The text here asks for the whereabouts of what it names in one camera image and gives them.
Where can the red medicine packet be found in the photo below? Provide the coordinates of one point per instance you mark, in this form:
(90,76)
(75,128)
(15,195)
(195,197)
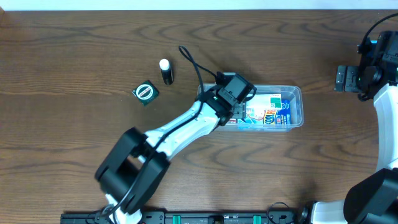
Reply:
(232,121)

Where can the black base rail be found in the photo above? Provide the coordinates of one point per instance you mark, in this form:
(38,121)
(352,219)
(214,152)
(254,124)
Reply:
(278,216)

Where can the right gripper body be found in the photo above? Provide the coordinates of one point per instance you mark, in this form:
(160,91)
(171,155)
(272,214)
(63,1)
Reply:
(347,78)

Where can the blue fever patch box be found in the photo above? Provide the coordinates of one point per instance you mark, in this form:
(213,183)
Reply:
(268,117)

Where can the dark bottle white cap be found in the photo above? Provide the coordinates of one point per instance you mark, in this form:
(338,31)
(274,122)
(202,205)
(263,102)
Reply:
(166,71)

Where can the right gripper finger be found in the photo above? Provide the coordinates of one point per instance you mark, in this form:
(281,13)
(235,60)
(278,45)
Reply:
(340,79)
(351,79)

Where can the green Zam-Buk box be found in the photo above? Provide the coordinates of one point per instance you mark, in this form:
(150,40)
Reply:
(146,92)

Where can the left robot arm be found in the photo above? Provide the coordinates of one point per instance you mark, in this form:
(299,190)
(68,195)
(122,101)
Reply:
(134,168)

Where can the clear plastic container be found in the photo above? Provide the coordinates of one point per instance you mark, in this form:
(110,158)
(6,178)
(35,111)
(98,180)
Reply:
(288,92)

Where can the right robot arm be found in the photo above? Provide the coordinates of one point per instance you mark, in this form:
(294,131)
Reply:
(373,200)

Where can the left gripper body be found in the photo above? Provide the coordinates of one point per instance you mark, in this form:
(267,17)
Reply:
(239,109)

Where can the white green medicine box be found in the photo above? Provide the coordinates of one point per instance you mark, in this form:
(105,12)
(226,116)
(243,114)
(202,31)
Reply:
(266,102)

